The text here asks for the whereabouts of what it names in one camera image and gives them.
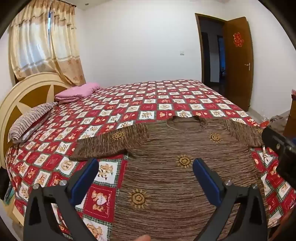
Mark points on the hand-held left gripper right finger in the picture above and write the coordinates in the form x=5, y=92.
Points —
x=207, y=183

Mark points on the cream round bed headboard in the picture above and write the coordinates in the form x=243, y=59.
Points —
x=30, y=92

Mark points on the dark cloth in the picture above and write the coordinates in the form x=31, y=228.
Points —
x=4, y=185

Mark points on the red checked printed blanket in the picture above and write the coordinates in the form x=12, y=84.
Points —
x=138, y=102

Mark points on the dark curtain rod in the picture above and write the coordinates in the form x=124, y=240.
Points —
x=66, y=3

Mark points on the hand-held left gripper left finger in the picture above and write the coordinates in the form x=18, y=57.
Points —
x=85, y=180

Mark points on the red paper door decoration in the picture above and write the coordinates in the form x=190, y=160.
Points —
x=238, y=39

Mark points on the wooden cabinet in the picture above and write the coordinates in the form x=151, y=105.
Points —
x=291, y=115

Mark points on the brown wooden door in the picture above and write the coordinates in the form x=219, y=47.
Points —
x=238, y=76

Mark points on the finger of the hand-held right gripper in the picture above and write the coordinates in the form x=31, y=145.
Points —
x=272, y=140

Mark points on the brown knit sweater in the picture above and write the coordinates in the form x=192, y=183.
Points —
x=161, y=185

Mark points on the cream window curtain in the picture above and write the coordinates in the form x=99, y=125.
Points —
x=62, y=46

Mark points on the brown door frame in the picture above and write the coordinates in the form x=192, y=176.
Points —
x=198, y=46

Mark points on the pink folded quilt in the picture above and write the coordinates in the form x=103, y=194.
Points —
x=78, y=91

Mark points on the person's left hand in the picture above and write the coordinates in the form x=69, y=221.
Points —
x=142, y=238

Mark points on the striped pillow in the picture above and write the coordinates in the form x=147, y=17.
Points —
x=30, y=120

